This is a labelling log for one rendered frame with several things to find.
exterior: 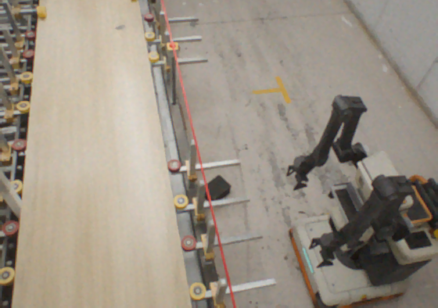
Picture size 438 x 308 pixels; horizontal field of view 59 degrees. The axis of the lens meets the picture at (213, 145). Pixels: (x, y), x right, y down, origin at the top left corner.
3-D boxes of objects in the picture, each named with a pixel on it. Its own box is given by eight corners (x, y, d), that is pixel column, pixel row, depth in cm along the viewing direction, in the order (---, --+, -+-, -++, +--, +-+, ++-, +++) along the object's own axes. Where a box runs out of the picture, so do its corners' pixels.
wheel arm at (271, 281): (273, 279, 205) (274, 277, 201) (274, 285, 203) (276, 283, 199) (192, 295, 197) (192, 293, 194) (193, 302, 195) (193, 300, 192)
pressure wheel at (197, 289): (196, 309, 192) (197, 302, 182) (185, 297, 195) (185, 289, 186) (208, 298, 195) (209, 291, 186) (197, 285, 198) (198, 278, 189)
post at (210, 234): (210, 257, 218) (215, 218, 180) (210, 263, 216) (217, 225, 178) (203, 258, 217) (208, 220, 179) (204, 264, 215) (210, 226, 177)
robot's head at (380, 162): (391, 157, 195) (382, 146, 185) (413, 192, 183) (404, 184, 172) (364, 170, 201) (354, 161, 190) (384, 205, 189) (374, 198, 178)
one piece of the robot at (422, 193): (400, 190, 250) (429, 170, 235) (429, 241, 229) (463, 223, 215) (388, 188, 244) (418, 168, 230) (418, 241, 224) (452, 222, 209)
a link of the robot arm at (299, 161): (328, 162, 199) (321, 148, 204) (311, 159, 193) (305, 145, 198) (312, 174, 206) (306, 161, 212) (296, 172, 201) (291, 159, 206)
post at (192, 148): (193, 184, 249) (195, 137, 211) (194, 188, 247) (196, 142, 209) (188, 184, 248) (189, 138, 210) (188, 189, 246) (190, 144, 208)
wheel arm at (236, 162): (238, 161, 246) (238, 158, 243) (239, 166, 244) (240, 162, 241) (170, 171, 238) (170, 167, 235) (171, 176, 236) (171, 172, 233)
